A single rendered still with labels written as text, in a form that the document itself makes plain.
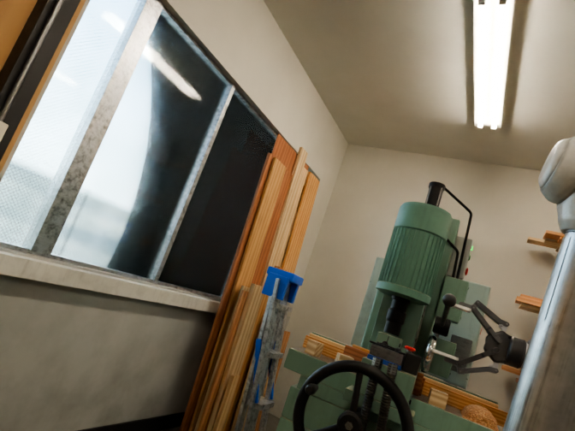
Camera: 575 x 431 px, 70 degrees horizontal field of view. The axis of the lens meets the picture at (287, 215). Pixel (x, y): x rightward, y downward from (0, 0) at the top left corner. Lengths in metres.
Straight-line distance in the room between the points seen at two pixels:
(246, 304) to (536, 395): 2.10
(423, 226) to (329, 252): 2.67
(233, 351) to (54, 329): 1.07
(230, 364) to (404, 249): 1.63
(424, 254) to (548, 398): 0.68
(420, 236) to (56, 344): 1.62
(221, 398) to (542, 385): 2.19
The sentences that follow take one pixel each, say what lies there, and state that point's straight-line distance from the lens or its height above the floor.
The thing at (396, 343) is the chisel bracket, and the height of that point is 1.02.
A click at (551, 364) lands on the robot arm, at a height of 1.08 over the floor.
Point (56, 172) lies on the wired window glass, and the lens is 1.99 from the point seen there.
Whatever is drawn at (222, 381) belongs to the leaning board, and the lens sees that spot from 2.74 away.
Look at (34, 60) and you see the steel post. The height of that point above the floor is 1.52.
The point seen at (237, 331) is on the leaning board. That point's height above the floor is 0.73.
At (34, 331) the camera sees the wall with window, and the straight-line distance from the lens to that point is 2.08.
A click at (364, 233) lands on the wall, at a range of 3.95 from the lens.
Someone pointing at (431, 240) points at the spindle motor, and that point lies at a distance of 1.39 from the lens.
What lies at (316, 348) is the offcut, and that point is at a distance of 1.31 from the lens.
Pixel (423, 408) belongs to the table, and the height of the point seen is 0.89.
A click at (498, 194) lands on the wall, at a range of 3.95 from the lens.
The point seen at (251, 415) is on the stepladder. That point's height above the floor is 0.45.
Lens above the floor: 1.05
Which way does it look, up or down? 10 degrees up
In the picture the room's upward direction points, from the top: 19 degrees clockwise
